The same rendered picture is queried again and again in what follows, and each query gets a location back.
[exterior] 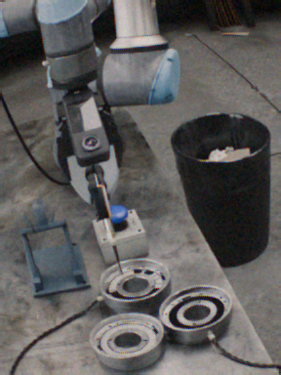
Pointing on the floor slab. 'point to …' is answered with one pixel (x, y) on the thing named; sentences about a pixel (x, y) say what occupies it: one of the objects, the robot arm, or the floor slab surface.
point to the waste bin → (226, 183)
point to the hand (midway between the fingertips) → (99, 195)
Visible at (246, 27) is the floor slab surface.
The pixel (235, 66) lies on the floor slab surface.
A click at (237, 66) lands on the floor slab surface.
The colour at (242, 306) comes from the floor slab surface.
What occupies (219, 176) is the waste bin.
